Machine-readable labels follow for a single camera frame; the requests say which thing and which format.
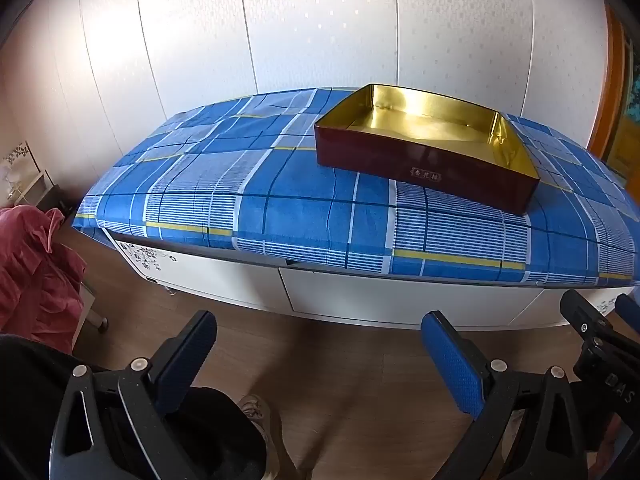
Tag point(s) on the red tin box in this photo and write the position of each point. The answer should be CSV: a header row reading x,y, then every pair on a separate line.
x,y
360,152

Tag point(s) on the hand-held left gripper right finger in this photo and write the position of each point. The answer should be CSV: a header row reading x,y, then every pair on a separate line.
x,y
450,355

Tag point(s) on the white rolling stand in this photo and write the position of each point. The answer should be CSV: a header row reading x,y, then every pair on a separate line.
x,y
90,310

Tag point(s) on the wooden door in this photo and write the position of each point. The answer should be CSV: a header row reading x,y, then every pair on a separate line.
x,y
625,150

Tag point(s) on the white drawer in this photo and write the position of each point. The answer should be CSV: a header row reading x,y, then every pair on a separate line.
x,y
400,300

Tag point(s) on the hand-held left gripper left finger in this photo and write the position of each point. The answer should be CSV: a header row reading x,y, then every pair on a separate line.
x,y
185,355

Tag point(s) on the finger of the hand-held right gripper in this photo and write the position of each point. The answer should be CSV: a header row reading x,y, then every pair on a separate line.
x,y
582,312
631,312

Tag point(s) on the person's beige slipper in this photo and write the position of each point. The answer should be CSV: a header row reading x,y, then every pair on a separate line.
x,y
255,410

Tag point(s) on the blue plaid sheet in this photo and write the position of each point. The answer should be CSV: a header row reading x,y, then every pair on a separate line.
x,y
300,185

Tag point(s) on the white cabinet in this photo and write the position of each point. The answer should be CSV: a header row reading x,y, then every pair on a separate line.
x,y
200,275

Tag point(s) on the white bedside shelf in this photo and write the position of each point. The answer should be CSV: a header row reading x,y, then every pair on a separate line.
x,y
27,180

